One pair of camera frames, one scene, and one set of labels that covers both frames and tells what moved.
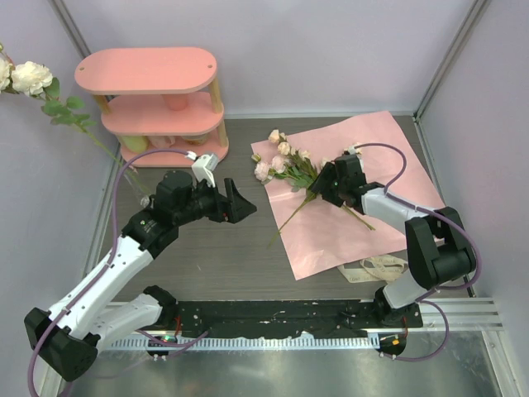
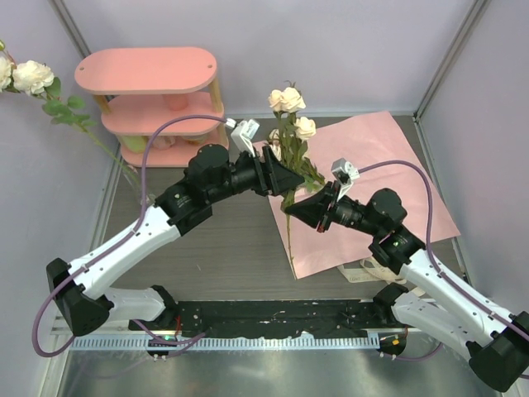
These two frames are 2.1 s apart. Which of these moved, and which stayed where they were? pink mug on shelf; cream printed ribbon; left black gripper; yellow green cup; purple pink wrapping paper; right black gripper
Moved: left black gripper; right black gripper
Stayed: cream printed ribbon; purple pink wrapping paper; yellow green cup; pink mug on shelf
